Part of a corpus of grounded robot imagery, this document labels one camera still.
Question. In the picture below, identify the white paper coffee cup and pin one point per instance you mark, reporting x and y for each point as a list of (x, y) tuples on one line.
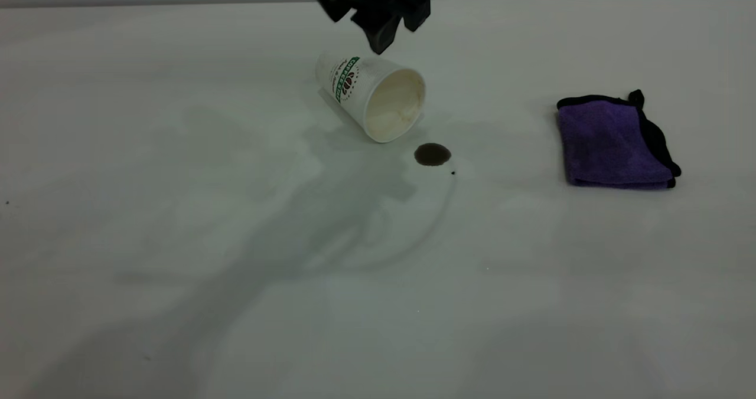
[(360, 89)]

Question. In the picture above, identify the purple cloth with black trim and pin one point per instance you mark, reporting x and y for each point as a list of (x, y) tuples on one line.
[(608, 142)]

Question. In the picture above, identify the brown coffee spill puddle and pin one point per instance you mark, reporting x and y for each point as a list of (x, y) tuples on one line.
[(432, 154)]

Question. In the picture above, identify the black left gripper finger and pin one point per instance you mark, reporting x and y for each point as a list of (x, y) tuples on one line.
[(391, 27), (369, 27)]

